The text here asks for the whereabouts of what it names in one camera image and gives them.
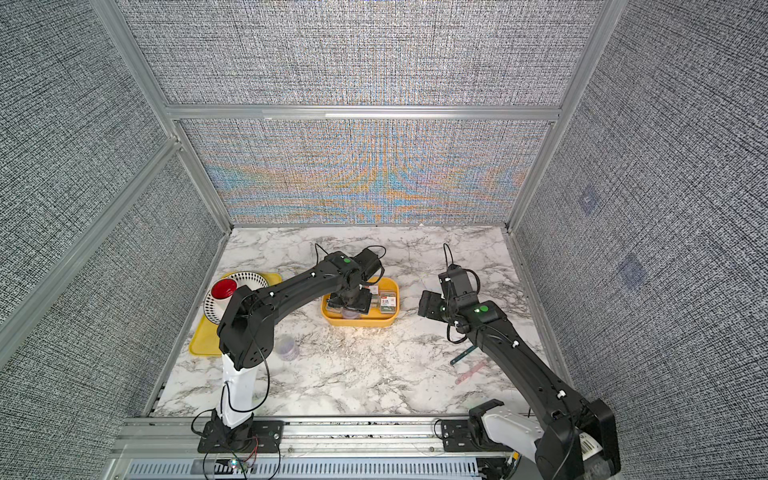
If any yellow plastic storage box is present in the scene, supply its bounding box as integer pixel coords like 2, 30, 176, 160
321, 277, 402, 328

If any clear round paper clip jar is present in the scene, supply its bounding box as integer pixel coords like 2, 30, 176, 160
273, 335, 299, 362

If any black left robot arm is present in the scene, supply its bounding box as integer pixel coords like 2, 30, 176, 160
217, 245, 385, 429

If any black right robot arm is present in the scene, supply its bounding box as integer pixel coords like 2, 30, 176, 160
418, 264, 621, 479

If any rectangular paper clip box three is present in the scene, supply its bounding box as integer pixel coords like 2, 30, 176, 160
369, 285, 382, 303

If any rectangular paper clip box four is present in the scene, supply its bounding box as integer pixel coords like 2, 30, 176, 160
379, 290, 398, 315

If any white cup red inside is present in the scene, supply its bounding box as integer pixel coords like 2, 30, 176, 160
210, 278, 238, 304

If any white patterned plate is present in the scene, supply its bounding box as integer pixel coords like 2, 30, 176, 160
207, 273, 269, 325

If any yellow flat tray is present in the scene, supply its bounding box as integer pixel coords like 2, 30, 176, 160
188, 271, 257, 357

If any green handled fork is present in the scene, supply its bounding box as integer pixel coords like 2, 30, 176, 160
449, 345, 477, 366

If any pink handled fork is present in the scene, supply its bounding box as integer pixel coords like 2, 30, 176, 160
455, 360, 488, 385

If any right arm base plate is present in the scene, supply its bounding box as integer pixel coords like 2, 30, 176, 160
436, 419, 512, 453

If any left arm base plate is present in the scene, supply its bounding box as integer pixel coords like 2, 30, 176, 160
197, 418, 285, 454

